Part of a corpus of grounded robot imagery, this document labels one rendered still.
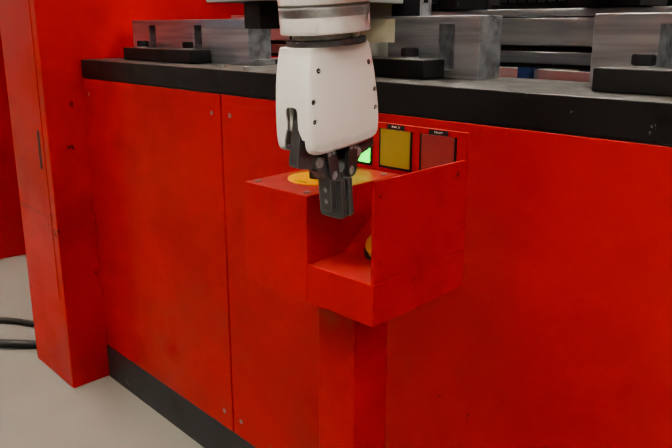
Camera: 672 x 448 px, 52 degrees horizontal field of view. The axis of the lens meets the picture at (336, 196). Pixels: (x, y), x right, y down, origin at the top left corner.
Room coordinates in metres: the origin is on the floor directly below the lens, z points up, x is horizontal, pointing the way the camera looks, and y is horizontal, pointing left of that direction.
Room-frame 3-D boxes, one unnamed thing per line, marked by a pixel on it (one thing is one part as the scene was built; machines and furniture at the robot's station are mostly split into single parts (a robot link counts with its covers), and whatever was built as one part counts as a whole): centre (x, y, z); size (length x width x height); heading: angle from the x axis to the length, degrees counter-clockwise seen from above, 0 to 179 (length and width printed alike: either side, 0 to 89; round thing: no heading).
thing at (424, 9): (1.23, -0.08, 0.98); 0.20 x 0.03 x 0.03; 44
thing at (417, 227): (0.76, -0.02, 0.75); 0.20 x 0.16 x 0.18; 46
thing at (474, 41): (1.20, -0.10, 0.92); 0.39 x 0.06 x 0.10; 44
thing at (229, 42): (1.64, 0.32, 0.92); 0.50 x 0.06 x 0.10; 44
